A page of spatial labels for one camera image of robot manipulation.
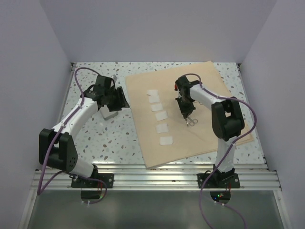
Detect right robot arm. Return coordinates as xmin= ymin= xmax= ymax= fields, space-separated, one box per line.
xmin=174 ymin=75 xmax=245 ymax=188

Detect white gauze pad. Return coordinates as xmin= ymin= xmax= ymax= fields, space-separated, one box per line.
xmin=156 ymin=123 xmax=169 ymax=134
xmin=160 ymin=136 xmax=173 ymax=146
xmin=155 ymin=111 xmax=168 ymax=121
xmin=149 ymin=95 xmax=160 ymax=104
xmin=151 ymin=103 xmax=163 ymax=112
xmin=147 ymin=89 xmax=158 ymax=96

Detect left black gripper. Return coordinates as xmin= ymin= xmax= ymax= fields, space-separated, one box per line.
xmin=105 ymin=86 xmax=129 ymax=112

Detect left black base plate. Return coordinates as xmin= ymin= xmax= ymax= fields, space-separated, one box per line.
xmin=71 ymin=173 xmax=114 ymax=188

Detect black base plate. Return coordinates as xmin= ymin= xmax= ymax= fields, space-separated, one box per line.
xmin=71 ymin=173 xmax=114 ymax=188
xmin=197 ymin=169 xmax=241 ymax=189

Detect metal instrument tray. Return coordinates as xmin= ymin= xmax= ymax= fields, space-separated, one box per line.
xmin=100 ymin=106 xmax=118 ymax=120

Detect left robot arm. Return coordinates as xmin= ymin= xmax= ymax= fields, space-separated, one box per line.
xmin=39 ymin=75 xmax=129 ymax=187

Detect beige surgical drape cloth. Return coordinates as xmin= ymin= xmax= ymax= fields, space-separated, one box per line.
xmin=125 ymin=61 xmax=254 ymax=169

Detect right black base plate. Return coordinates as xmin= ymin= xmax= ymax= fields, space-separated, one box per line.
xmin=197 ymin=169 xmax=241 ymax=189

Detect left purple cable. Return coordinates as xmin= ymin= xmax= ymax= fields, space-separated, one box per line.
xmin=37 ymin=67 xmax=109 ymax=205

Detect steel surgical scissors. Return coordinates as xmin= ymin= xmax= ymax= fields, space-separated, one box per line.
xmin=185 ymin=116 xmax=198 ymax=127

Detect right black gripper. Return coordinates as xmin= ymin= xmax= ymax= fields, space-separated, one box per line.
xmin=176 ymin=95 xmax=196 ymax=118

